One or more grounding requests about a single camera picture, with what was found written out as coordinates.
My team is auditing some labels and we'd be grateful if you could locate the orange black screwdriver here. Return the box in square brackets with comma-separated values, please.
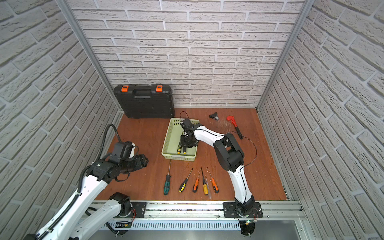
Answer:
[193, 170, 200, 193]

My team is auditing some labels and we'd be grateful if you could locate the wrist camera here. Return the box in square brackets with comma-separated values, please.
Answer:
[181, 119, 195, 134]
[109, 141, 136, 165]

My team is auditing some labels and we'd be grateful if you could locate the small black caster wheel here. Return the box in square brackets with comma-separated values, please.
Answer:
[209, 112, 220, 121]

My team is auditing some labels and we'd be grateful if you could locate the clear handle tester screwdriver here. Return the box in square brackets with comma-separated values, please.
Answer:
[205, 178, 212, 200]

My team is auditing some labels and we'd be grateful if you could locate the black plastic tool case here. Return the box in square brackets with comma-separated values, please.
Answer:
[114, 85, 175, 119]

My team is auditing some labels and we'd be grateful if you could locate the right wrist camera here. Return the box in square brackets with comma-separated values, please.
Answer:
[181, 119, 195, 134]

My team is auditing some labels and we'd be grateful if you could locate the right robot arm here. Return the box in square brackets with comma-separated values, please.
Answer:
[181, 119, 256, 217]

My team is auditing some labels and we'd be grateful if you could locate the light green plastic bin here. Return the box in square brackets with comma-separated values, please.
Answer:
[162, 118, 197, 162]

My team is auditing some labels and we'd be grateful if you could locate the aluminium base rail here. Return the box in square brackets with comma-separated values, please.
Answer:
[89, 199, 307, 221]

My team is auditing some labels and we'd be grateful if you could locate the black yellow dotted screwdriver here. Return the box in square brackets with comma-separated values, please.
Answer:
[177, 144, 182, 154]

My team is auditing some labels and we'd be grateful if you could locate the yellow handle screwdriver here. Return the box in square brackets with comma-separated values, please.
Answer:
[201, 168, 209, 196]

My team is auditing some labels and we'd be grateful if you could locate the orange handle screwdriver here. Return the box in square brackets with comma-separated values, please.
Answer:
[207, 169, 219, 193]

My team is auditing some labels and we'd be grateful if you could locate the red pipe wrench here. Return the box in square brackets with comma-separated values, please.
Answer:
[227, 116, 244, 140]

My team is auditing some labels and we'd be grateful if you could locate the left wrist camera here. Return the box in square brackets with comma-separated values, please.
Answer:
[109, 141, 136, 165]

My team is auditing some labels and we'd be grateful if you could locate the green black screwdriver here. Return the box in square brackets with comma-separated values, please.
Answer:
[163, 161, 171, 196]

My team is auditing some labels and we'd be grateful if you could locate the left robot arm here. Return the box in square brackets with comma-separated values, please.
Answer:
[24, 154, 149, 240]

